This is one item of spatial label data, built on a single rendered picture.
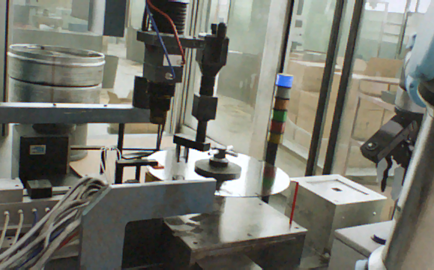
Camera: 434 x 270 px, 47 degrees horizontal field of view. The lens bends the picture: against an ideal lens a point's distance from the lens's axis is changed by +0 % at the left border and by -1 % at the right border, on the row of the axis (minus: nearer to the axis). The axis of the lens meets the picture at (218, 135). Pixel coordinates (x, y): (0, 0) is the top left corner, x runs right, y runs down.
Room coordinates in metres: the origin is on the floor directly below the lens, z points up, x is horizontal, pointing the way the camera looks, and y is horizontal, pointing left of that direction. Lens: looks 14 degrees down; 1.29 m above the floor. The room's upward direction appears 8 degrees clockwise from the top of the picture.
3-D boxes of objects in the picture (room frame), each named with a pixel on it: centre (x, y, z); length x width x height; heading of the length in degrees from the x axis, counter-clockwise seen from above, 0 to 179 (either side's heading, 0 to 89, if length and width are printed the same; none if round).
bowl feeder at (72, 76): (1.64, 0.56, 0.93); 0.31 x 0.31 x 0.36
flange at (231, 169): (1.09, -0.01, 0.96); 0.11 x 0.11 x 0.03
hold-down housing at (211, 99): (1.03, 0.04, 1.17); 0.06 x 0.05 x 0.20; 114
